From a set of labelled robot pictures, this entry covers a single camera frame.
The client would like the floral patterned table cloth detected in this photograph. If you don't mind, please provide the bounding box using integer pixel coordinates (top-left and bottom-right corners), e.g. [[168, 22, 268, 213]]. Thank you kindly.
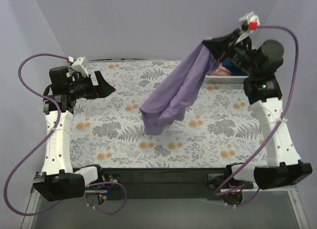
[[70, 61, 264, 168]]

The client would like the blue t shirt in basket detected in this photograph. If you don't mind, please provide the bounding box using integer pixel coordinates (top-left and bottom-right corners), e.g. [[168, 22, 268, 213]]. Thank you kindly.
[[221, 59, 247, 76]]

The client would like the purple t shirt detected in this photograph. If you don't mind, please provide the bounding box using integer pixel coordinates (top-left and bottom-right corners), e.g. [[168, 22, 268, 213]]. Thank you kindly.
[[140, 43, 216, 136]]

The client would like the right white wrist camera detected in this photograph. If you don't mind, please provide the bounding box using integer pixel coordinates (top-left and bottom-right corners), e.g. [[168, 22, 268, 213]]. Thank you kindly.
[[239, 11, 260, 31]]

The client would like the white plastic laundry basket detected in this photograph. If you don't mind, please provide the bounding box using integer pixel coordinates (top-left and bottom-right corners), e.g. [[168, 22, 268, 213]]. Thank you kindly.
[[204, 75, 248, 84]]

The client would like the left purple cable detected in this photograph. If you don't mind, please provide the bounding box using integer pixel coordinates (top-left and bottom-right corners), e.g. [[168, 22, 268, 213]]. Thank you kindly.
[[3, 53, 127, 216]]

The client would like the pink t shirt in basket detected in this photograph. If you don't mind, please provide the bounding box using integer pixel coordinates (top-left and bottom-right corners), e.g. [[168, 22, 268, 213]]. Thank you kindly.
[[210, 66, 231, 76]]

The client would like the aluminium frame rail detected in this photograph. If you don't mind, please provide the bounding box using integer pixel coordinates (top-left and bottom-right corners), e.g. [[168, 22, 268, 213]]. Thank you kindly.
[[22, 168, 309, 229]]

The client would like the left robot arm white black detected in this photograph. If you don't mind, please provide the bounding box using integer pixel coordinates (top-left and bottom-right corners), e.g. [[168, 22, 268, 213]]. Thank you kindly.
[[33, 66, 115, 202]]

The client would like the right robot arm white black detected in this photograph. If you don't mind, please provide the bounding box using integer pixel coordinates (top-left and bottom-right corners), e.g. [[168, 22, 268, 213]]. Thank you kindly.
[[203, 29, 313, 194]]

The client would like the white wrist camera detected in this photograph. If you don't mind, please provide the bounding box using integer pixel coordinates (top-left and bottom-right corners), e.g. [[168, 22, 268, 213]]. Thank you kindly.
[[239, 11, 260, 31], [67, 56, 89, 77]]

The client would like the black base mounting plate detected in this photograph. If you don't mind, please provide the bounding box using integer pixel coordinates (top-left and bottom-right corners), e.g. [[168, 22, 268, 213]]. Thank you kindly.
[[97, 168, 225, 200]]

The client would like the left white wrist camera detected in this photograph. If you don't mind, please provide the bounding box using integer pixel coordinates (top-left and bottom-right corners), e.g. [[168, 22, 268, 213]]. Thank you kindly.
[[67, 56, 89, 77]]

